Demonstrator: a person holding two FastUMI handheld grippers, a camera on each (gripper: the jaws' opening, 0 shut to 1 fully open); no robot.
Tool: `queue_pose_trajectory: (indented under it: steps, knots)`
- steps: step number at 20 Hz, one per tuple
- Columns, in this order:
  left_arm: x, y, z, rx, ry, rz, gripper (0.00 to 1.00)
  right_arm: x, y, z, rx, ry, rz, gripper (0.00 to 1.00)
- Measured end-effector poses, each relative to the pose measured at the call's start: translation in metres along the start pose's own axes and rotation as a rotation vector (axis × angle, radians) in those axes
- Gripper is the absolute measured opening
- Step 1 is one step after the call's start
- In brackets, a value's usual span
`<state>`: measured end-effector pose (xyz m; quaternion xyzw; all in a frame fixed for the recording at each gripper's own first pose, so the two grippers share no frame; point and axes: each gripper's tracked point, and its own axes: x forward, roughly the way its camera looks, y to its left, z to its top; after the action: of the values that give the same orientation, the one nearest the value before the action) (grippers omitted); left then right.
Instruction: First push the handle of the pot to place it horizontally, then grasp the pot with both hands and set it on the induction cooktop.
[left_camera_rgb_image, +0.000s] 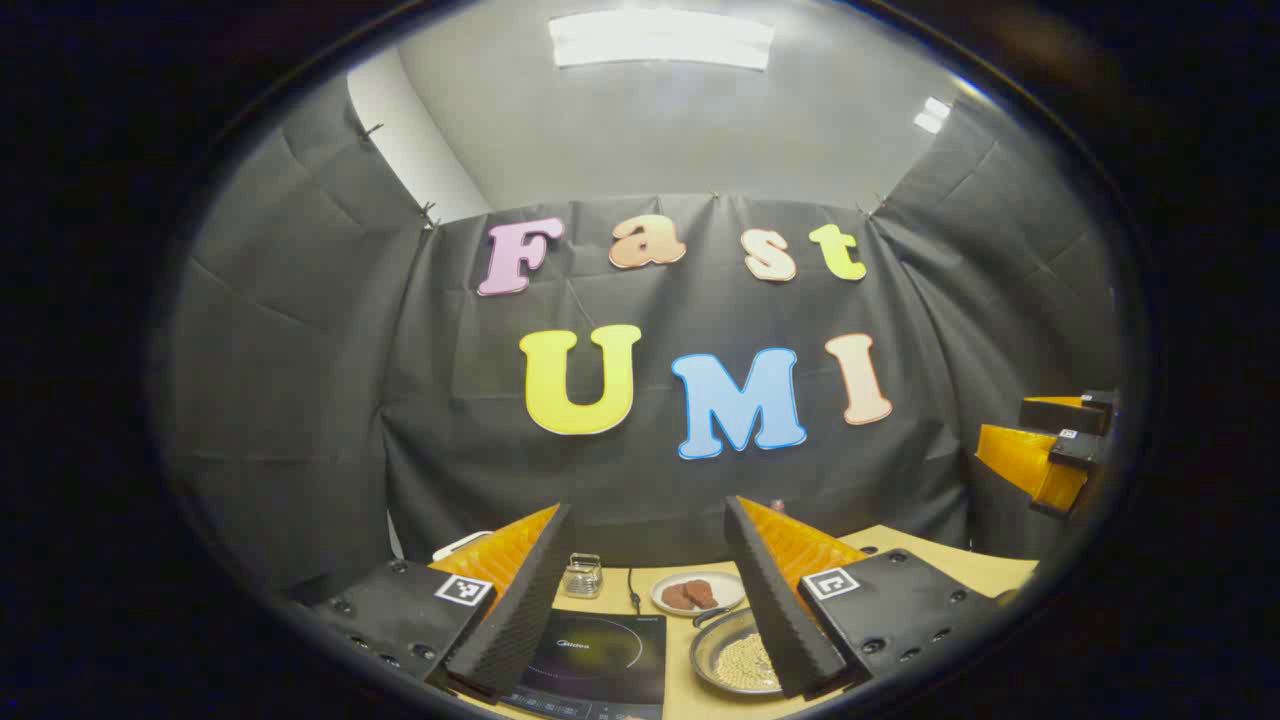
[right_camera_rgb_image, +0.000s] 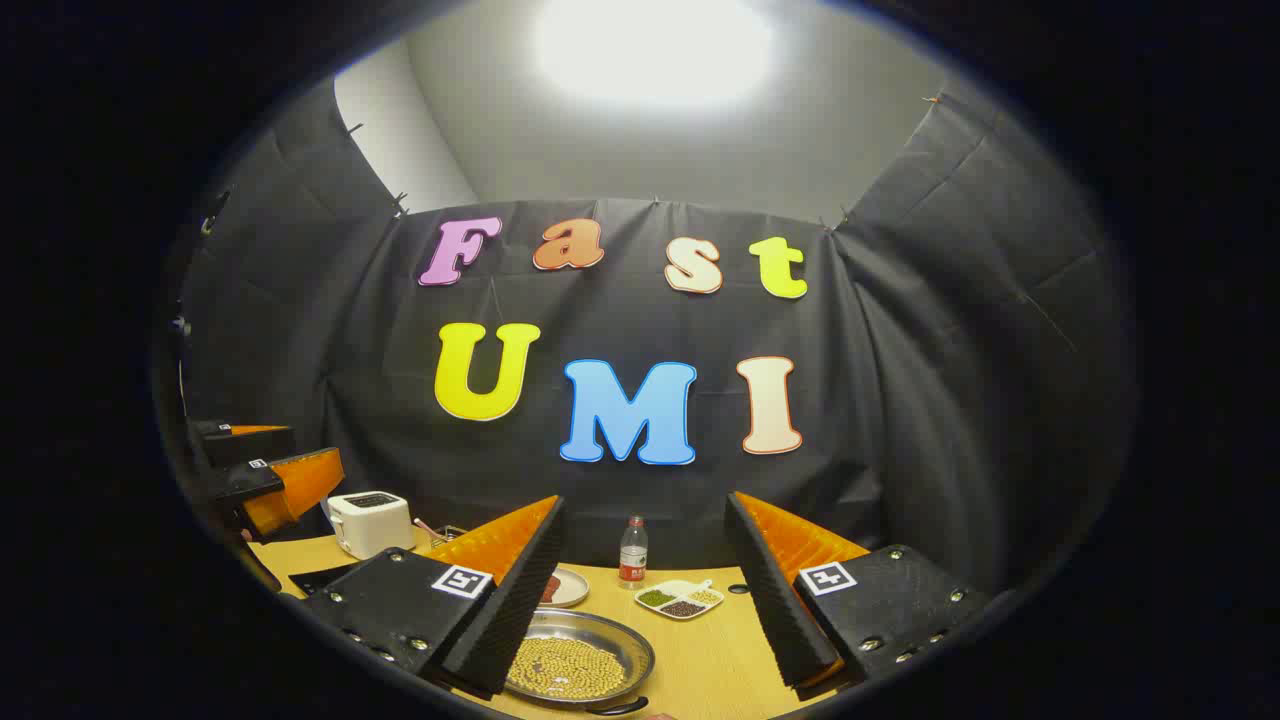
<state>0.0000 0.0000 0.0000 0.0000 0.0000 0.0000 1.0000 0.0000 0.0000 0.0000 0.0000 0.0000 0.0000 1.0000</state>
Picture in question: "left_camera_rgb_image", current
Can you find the brown meat patty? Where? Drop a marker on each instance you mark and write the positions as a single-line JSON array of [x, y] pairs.
[[702, 593], [676, 598]]

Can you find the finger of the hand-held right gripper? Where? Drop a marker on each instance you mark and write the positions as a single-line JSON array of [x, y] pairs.
[[1020, 455], [1065, 415]]

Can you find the white round plate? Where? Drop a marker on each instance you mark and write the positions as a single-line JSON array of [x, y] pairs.
[[725, 585]]

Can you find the large ceiling light panel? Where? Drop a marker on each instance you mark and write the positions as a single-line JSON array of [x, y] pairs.
[[660, 40]]

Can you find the black induction cooktop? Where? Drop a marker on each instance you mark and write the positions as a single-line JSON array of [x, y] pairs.
[[600, 655]]

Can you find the small ceiling light panel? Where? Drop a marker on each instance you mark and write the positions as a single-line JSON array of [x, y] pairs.
[[932, 115]]

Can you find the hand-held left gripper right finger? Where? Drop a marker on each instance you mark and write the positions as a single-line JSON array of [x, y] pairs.
[[775, 610]]

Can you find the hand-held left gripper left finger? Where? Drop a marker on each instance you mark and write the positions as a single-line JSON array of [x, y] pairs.
[[520, 610]]

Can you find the white toaster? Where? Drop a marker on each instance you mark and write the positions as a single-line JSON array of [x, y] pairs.
[[460, 545]]

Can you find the pile of soybeans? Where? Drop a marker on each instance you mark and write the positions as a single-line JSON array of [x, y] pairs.
[[748, 662]]

